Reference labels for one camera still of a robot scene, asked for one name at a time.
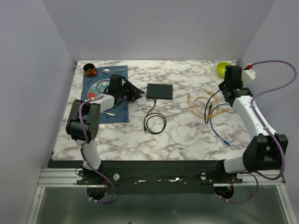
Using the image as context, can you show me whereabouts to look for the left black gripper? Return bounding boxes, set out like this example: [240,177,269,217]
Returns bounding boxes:
[118,80,144,103]

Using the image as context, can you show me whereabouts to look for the yellow ethernet cable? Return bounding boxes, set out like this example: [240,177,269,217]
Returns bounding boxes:
[187,92,212,119]
[204,89,229,118]

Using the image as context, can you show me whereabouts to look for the black ethernet cable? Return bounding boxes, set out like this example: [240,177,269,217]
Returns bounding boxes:
[143,97,167,135]
[204,90,221,125]

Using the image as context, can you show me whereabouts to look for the black network switch box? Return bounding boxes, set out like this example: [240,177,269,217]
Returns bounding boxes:
[146,83,173,100]

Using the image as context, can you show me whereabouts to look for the blue ethernet cable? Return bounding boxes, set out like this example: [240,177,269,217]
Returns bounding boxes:
[209,105,231,147]

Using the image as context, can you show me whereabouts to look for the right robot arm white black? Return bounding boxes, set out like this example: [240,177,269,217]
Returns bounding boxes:
[215,65,288,183]

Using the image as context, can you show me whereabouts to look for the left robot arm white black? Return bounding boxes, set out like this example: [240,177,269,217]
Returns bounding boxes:
[66,74,145,184]

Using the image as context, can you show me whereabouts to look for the blue cloth placemat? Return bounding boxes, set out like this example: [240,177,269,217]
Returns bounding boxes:
[78,65,130,126]

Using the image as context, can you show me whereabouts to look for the green bowl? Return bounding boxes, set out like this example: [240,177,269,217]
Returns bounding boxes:
[216,62,231,78]

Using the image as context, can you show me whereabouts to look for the metal fork on placemat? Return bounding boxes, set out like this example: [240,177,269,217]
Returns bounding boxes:
[103,112,119,117]

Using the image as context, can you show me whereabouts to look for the metal spoon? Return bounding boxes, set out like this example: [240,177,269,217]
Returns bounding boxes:
[101,68,127,74]

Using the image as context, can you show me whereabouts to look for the teal red patterned plate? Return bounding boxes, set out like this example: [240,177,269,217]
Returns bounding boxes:
[87,79,109,100]

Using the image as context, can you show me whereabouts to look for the red black cup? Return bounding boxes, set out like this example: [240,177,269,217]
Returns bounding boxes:
[83,63,97,77]

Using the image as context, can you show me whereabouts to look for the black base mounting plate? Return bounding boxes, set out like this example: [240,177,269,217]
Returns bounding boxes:
[48,160,256,199]

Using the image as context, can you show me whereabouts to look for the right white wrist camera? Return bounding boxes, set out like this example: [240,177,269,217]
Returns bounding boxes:
[242,63,256,85]

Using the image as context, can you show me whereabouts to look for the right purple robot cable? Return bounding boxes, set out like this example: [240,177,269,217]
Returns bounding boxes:
[218,60,298,203]

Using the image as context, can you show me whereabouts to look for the aluminium rail frame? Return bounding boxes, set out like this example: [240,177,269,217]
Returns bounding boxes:
[27,168,297,224]

